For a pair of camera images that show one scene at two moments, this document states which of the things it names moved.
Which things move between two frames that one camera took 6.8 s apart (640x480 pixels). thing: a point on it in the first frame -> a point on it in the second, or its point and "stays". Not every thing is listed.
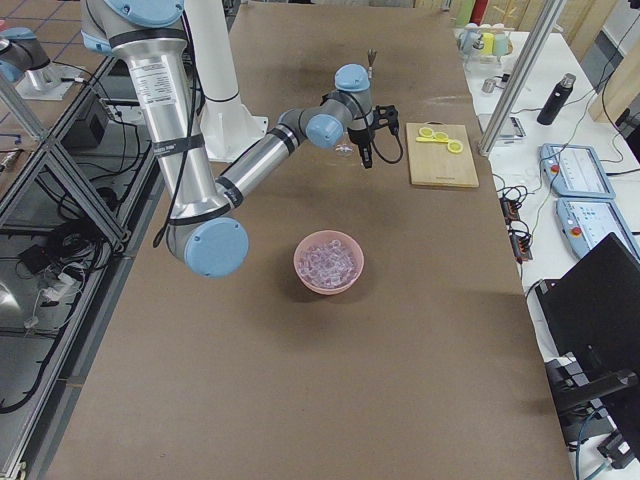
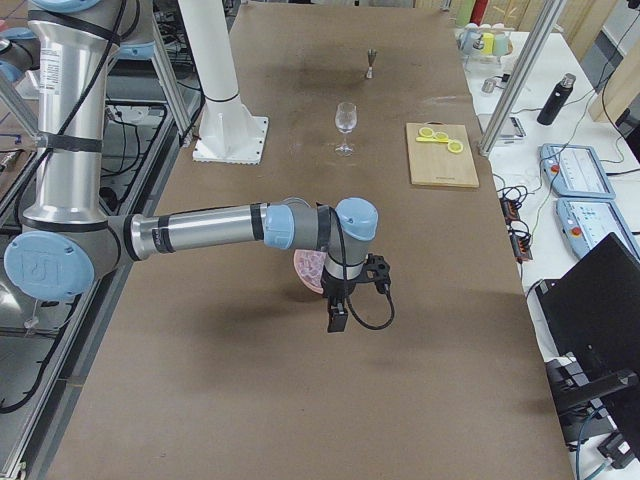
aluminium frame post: [521, 75] stays
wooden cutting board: [433, 163] stays
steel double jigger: [371, 56] stays
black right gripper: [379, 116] -> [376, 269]
